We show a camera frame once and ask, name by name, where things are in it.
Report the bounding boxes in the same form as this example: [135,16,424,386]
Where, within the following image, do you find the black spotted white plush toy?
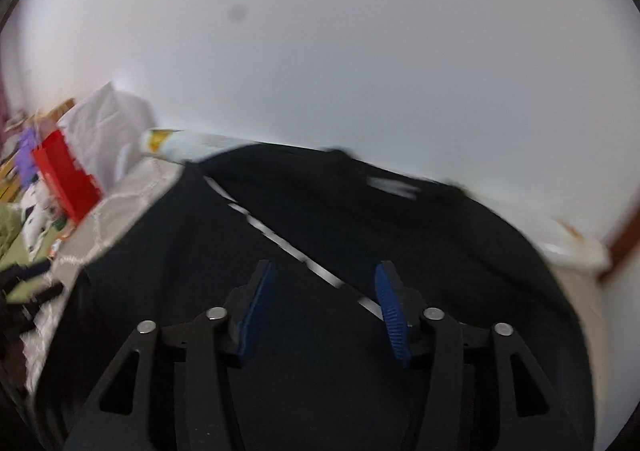
[20,175,67,253]

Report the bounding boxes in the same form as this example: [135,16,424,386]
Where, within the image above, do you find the brown wooden door frame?
[597,203,640,285]

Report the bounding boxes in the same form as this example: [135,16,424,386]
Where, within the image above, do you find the green cloth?
[0,203,56,273]

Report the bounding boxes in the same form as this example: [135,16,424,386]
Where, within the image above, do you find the white plastic bag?
[57,81,157,192]

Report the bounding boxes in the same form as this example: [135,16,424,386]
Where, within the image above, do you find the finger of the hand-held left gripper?
[0,261,65,327]

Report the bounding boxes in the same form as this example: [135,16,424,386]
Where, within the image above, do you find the purple toy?
[14,127,42,172]

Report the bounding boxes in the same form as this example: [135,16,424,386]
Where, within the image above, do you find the red box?
[32,128,106,225]

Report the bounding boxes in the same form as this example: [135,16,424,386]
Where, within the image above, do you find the black sweater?
[30,143,597,451]

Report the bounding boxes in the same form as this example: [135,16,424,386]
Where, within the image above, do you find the white yellow printed bolster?
[137,128,261,165]

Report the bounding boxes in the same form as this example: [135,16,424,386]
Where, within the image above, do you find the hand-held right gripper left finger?
[65,260,278,451]

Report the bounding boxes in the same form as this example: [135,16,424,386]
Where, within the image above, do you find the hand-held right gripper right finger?
[374,260,577,451]

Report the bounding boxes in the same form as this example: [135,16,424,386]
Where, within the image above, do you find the wooden bed frame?
[27,98,77,128]

